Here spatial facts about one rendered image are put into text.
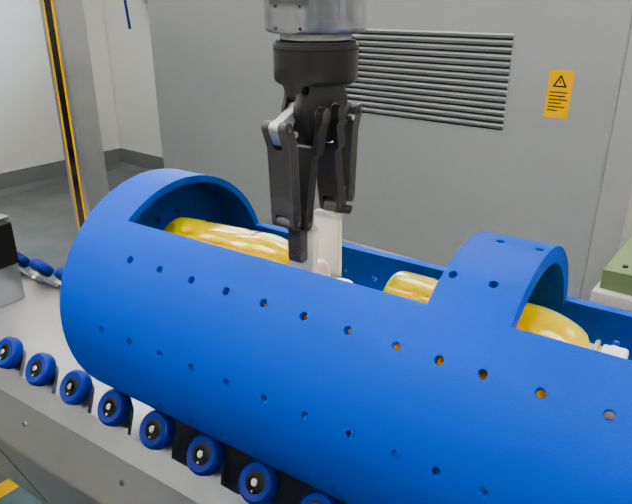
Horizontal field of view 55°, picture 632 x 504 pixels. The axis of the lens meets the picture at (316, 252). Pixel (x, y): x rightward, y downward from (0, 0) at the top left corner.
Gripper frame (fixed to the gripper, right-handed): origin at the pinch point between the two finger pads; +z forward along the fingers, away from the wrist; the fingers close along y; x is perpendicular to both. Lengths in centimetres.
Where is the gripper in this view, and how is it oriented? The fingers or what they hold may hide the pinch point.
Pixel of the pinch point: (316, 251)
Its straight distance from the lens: 60.8
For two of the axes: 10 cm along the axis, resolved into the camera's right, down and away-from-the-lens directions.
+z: 0.0, 9.2, 3.9
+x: 8.4, 2.1, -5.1
